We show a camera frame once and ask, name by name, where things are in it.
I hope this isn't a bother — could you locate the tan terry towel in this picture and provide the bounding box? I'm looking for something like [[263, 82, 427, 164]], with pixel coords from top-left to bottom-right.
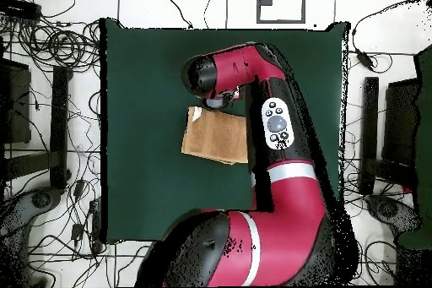
[[181, 106, 250, 166]]

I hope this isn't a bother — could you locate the dark green table cloth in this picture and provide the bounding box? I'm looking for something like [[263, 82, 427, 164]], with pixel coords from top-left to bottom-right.
[[100, 17, 350, 245]]

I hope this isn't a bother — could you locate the black stand beam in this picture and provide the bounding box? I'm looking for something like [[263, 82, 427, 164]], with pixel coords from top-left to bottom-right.
[[49, 65, 72, 190], [358, 76, 380, 195]]

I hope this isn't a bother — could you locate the office chair base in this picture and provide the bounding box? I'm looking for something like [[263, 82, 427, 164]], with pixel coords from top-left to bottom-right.
[[365, 193, 423, 235], [0, 186, 66, 236]]

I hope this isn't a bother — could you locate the black cross beam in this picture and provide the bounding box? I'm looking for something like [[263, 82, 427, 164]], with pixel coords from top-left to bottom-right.
[[4, 150, 62, 181]]

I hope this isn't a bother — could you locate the black power adapter box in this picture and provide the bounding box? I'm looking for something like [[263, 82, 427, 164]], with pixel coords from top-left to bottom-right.
[[0, 0, 42, 21]]

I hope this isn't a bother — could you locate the black cable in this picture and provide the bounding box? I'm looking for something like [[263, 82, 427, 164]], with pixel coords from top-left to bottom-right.
[[202, 0, 226, 30], [157, 0, 194, 30]]

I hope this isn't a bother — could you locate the black adapter with cable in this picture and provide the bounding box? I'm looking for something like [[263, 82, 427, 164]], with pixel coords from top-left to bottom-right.
[[353, 47, 395, 75]]

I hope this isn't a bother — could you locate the coil of black cables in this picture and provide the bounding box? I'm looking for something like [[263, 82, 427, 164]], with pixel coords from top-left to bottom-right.
[[14, 19, 102, 70]]

